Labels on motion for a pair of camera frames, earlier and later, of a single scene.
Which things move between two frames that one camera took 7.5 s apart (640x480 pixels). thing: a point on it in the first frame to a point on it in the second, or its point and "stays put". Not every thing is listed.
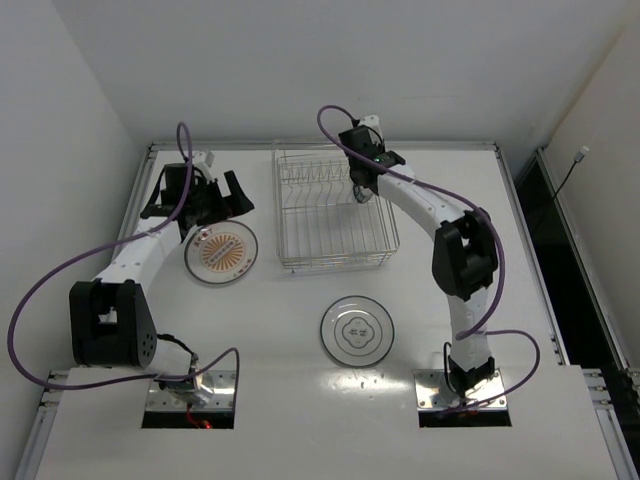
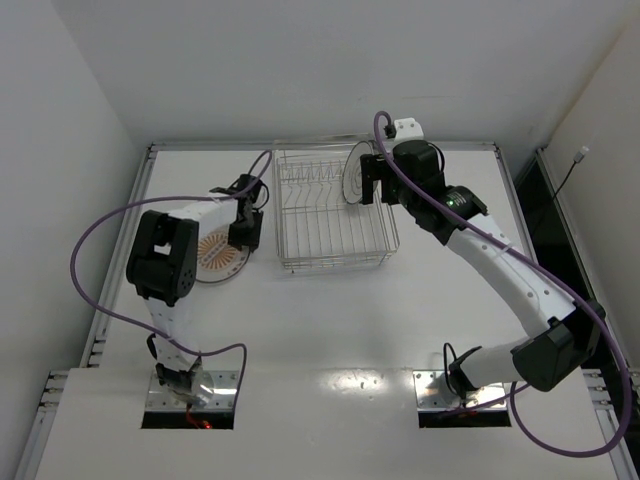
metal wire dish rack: (320, 223) stays put
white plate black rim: (357, 331) to (351, 171)
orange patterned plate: (221, 252) stays put
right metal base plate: (433, 393) stays put
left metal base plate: (222, 399) stays put
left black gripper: (217, 198) to (245, 235)
